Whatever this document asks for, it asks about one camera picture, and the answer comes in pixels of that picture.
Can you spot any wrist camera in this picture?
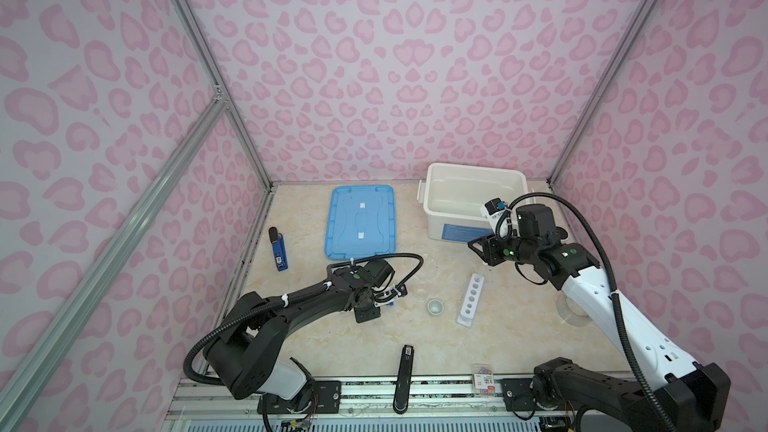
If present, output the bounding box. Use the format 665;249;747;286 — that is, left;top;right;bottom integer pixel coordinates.
383;285;408;302
480;198;511;236

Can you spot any white plastic storage bin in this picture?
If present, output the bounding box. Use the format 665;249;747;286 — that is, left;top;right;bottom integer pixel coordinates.
417;163;529;243

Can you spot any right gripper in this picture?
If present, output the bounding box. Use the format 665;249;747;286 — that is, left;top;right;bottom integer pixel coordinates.
465;229;539;266

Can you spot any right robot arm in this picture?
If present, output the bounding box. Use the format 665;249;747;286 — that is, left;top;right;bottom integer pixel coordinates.
468;198;731;431

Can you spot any clear glass petri dish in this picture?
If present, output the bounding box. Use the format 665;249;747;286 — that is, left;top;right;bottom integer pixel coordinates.
414;256;441;283

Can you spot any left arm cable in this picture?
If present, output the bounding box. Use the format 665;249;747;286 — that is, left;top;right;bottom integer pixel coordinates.
326;251;425;295

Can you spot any black stapler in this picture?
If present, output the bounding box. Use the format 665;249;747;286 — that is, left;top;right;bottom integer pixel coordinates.
392;345;414;415

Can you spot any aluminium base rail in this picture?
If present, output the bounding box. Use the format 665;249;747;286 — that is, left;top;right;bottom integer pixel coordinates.
167;371;691;432

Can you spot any small white ceramic crucible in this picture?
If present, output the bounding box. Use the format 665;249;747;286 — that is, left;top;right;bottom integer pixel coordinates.
427;298;444;316

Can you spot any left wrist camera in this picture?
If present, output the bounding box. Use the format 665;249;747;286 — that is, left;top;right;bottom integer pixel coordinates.
383;285;408;302

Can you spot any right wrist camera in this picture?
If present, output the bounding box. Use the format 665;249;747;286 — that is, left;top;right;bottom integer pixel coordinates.
480;198;511;236

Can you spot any white test tube rack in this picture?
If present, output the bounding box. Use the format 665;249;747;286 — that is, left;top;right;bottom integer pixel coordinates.
456;273;485;328

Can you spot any staples box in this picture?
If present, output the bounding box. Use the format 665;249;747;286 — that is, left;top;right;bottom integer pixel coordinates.
472;363;496;396

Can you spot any blue plastic bin lid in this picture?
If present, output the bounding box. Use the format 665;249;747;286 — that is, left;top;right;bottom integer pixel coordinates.
324;185;396;260

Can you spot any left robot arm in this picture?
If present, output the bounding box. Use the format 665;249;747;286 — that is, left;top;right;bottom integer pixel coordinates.
183;256;394;404

